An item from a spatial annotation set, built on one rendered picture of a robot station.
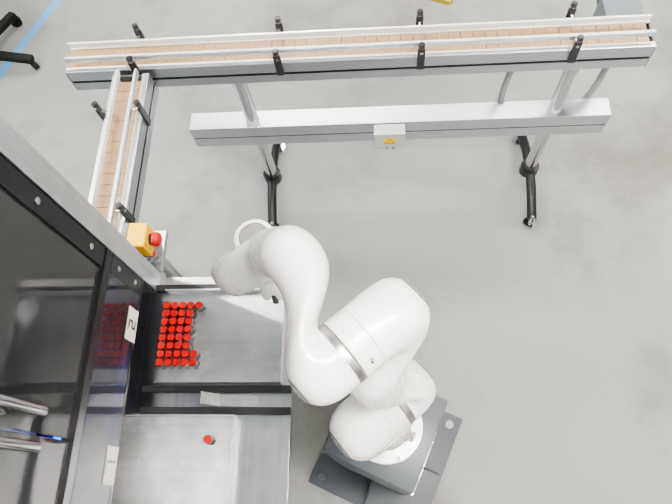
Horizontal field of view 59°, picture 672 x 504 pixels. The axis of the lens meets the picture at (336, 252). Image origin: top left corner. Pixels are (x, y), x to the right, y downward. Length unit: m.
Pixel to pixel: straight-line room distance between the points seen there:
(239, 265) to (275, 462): 0.65
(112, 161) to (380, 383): 1.27
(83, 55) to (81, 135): 1.12
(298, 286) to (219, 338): 0.87
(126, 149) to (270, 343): 0.77
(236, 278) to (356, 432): 0.37
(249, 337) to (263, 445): 0.29
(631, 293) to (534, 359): 0.51
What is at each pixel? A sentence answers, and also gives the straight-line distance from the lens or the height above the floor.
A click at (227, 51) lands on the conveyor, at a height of 0.97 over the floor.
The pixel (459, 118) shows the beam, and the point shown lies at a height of 0.55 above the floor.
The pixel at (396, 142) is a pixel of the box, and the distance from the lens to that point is 2.33.
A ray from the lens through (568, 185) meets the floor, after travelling 2.91.
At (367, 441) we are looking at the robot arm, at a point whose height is 1.27.
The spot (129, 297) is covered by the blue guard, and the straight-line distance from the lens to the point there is 1.60.
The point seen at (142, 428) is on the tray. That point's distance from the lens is 1.69.
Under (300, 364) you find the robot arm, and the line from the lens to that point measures 0.81.
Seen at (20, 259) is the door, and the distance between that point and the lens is 1.21.
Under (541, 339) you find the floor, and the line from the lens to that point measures 2.60.
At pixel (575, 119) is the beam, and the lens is 2.43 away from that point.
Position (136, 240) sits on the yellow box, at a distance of 1.68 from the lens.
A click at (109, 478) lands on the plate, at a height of 1.02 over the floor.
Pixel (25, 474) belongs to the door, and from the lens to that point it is 1.28.
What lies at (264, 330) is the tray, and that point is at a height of 0.88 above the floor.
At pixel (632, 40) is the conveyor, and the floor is 0.93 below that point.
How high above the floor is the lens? 2.44
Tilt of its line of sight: 67 degrees down
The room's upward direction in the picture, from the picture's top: 12 degrees counter-clockwise
